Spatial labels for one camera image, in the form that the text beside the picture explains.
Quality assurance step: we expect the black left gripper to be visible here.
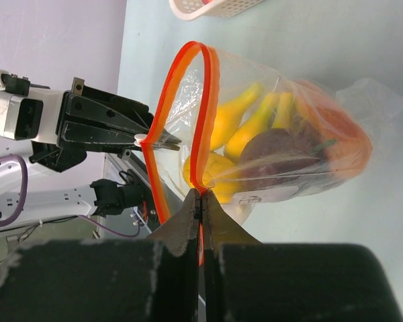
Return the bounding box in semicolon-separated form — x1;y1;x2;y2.
28;85;182;174

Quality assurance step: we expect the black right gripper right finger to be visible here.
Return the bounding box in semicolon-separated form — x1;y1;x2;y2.
201;191;403;321

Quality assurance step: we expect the clear zip bag red zipper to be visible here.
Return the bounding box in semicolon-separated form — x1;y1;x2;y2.
136;41;403;223

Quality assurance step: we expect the dark purple passion fruit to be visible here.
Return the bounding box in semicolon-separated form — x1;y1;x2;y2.
238;127;324;178

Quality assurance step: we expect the white perforated plastic basket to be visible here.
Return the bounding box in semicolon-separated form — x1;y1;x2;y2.
169;0;262;21

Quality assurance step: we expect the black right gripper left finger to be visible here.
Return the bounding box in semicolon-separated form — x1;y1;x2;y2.
0;189;201;321

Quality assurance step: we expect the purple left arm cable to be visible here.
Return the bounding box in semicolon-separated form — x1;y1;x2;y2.
0;154;145;237

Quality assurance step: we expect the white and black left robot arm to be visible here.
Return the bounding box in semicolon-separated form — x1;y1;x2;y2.
0;81;154;232

